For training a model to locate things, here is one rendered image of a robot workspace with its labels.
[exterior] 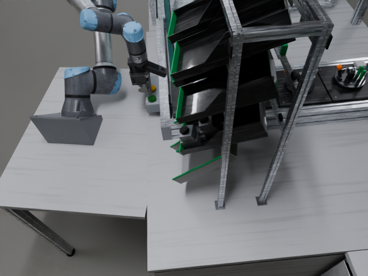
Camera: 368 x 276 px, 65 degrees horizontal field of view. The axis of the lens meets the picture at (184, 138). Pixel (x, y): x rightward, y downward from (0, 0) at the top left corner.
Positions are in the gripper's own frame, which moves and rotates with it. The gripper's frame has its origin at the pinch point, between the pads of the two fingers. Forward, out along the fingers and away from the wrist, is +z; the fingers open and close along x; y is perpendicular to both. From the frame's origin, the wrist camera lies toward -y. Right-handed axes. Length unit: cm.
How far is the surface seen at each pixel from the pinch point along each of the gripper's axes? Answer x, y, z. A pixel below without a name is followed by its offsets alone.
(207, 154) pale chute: 44.0, -21.6, -8.4
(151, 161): 29.5, 2.3, 14.7
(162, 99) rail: 0.7, -4.9, 4.8
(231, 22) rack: 51, -25, -65
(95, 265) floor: 50, 52, 101
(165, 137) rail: 18.4, -5.0, 12.2
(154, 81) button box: -12.8, -1.1, 4.8
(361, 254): 78, -73, 15
